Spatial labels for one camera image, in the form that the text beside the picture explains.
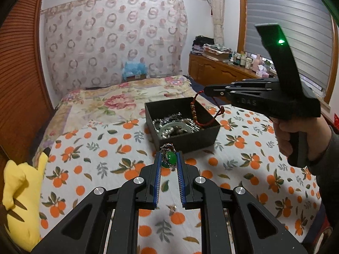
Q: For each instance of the wooden sideboard cabinet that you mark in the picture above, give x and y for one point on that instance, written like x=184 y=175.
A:
x=209 y=68

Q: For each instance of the group of cosmetic bottles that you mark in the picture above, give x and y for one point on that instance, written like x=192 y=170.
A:
x=242 y=59

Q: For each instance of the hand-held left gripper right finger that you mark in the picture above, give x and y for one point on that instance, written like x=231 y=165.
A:
x=180 y=176

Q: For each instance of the yellow plush toy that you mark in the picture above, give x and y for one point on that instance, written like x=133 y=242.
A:
x=20 y=195

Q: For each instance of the pink bottle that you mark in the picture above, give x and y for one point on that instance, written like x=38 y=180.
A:
x=257 y=62

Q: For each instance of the blue plastic bag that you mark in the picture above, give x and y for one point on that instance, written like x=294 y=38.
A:
x=135 y=68

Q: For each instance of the orange fruit print cloth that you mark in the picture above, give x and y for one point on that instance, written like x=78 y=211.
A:
x=111 y=169

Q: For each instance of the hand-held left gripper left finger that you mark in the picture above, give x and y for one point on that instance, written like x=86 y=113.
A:
x=158 y=176

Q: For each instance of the brown cardboard box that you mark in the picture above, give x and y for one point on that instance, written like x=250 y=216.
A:
x=136 y=77

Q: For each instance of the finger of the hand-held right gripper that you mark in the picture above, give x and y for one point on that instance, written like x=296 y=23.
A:
x=215 y=90
x=254 y=82

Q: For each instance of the stack of patterned folded cloths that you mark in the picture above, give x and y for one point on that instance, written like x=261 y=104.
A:
x=217 y=51

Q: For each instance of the brown louvred wardrobe door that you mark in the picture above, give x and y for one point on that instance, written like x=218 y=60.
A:
x=21 y=71

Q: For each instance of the black cardboard box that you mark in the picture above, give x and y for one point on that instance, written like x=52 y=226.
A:
x=185 y=143

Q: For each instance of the person's right hand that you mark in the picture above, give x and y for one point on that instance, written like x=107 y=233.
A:
x=283 y=137

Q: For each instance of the stack of dark clothes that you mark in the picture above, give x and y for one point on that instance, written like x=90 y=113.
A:
x=202 y=42

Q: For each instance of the pink tissue box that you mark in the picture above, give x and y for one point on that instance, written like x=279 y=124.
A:
x=262 y=72

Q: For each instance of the tied beige window curtain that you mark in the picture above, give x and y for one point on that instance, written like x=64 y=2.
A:
x=217 y=10

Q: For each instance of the person's right forearm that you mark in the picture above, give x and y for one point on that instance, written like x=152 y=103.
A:
x=327 y=172

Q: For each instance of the floral bedspread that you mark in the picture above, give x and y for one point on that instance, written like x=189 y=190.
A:
x=106 y=100

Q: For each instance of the small metal earring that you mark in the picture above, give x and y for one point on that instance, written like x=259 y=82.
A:
x=172 y=209

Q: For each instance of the dark blue bed sheet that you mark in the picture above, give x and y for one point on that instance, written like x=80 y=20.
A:
x=204 y=95

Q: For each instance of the small potted plant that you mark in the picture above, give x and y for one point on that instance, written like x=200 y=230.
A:
x=268 y=64

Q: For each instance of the pile of mixed jewelry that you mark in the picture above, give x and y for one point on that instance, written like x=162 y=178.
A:
x=172 y=131

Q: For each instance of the grey window blind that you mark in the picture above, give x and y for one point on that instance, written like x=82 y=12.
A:
x=296 y=13

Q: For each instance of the wooden window frame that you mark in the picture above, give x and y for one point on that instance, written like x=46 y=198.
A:
x=240 y=18

